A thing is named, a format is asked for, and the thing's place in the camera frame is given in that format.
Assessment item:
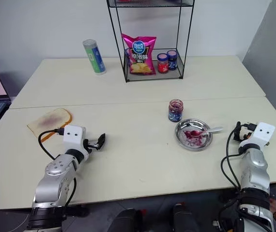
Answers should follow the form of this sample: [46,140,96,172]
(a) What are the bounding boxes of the round metal plate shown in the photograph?
[174,118,214,152]

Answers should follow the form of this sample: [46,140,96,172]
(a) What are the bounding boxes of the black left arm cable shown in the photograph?
[38,127,66,160]

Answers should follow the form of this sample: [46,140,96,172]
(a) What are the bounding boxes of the black wire shelf rack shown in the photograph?
[106,0,193,84]

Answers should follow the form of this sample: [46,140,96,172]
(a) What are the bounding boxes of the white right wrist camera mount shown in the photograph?
[239,122,275,148]

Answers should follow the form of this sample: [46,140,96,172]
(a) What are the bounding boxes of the metal spoon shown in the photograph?
[184,126,224,138]

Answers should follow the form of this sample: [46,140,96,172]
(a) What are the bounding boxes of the grey partition panel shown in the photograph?
[241,0,276,103]

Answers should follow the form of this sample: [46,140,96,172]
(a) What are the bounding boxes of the open blue-label jam jar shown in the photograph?
[168,98,184,122]

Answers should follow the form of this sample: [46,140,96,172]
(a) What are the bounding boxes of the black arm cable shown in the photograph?
[38,127,66,160]
[220,122,259,194]

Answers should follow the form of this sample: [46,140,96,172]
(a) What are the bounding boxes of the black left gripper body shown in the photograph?
[83,138,100,152]

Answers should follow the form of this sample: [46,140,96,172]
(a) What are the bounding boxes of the dark rounded shape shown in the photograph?
[172,203,201,232]

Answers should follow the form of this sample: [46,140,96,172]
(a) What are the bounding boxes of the closed blue-label jam jar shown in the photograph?
[167,50,179,72]

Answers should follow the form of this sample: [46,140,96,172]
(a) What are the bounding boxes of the green and blue cylindrical can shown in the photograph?
[82,39,108,76]

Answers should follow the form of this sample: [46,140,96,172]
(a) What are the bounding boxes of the red lid jar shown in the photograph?
[156,53,170,74]

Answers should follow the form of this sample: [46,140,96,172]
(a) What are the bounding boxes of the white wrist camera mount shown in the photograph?
[63,125,87,155]
[239,122,275,148]

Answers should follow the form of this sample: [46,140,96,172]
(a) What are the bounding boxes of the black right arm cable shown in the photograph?
[220,122,259,194]

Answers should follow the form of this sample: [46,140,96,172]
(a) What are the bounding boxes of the bread slice with jam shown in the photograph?
[27,107,73,144]

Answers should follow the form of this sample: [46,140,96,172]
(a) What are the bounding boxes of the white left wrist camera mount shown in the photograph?
[63,125,87,155]

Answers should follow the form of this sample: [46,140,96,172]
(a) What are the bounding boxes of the pink potato chips bag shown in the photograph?
[121,33,158,76]

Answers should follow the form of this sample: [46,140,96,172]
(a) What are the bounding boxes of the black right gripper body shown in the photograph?
[239,127,252,143]

